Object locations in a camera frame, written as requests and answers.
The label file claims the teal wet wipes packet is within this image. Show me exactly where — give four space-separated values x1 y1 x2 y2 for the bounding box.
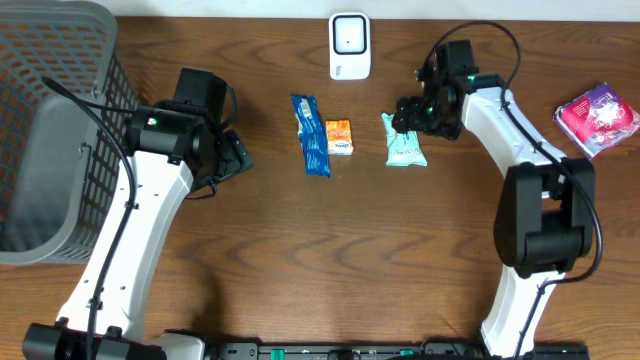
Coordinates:
381 113 428 167

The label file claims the blue snack bar wrapper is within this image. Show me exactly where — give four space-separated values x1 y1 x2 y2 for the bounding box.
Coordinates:
291 95 331 178

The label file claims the orange tissue packet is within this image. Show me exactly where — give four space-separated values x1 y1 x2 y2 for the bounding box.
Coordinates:
326 120 354 156

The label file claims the red purple snack packet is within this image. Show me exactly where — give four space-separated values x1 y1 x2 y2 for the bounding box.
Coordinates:
553 82 639 159

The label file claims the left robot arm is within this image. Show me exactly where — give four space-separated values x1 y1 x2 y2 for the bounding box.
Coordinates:
22 104 253 359

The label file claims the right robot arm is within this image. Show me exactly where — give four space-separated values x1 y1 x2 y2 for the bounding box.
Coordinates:
392 71 602 359

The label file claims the grey plastic mesh basket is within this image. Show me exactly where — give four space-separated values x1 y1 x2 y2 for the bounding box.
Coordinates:
1 1 138 265

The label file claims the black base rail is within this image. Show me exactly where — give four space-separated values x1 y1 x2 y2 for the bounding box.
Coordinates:
204 340 592 360

